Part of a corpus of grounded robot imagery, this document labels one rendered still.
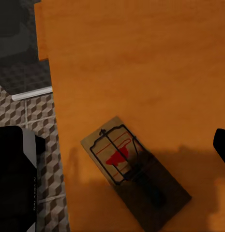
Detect mousetrap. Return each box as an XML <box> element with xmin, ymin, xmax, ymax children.
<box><xmin>80</xmin><ymin>116</ymin><xmax>192</xmax><ymax>232</ymax></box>

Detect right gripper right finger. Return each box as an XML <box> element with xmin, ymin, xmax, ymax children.
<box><xmin>213</xmin><ymin>128</ymin><xmax>225</xmax><ymax>162</ymax></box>

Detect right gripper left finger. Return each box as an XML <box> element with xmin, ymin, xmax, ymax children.
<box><xmin>0</xmin><ymin>129</ymin><xmax>21</xmax><ymax>181</ymax></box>

